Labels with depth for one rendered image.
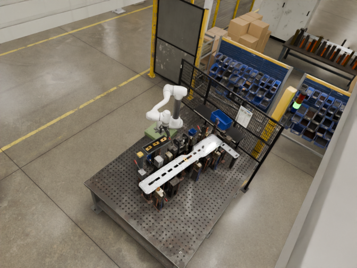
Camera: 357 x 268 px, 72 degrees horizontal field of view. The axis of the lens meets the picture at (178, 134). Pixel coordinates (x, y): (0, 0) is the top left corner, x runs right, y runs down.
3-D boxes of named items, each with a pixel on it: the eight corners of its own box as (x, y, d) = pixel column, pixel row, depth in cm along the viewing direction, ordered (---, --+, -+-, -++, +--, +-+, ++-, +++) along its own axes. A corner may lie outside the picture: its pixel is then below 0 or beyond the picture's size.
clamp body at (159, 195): (159, 213, 303) (161, 199, 277) (151, 204, 310) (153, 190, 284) (166, 208, 309) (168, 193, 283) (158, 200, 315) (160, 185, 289)
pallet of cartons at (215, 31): (218, 87, 622) (229, 49, 546) (191, 74, 646) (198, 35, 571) (237, 68, 697) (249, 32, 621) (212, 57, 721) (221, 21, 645)
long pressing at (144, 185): (148, 197, 285) (148, 196, 284) (136, 183, 295) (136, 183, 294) (223, 142, 358) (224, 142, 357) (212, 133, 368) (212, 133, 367)
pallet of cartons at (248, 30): (243, 68, 702) (256, 32, 626) (220, 56, 732) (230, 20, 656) (262, 55, 771) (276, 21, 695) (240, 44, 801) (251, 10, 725)
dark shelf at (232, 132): (236, 143, 358) (236, 142, 356) (192, 109, 397) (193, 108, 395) (245, 137, 369) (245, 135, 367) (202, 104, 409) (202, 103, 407)
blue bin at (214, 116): (222, 131, 368) (225, 124, 359) (209, 118, 383) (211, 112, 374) (230, 126, 376) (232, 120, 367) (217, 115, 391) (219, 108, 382)
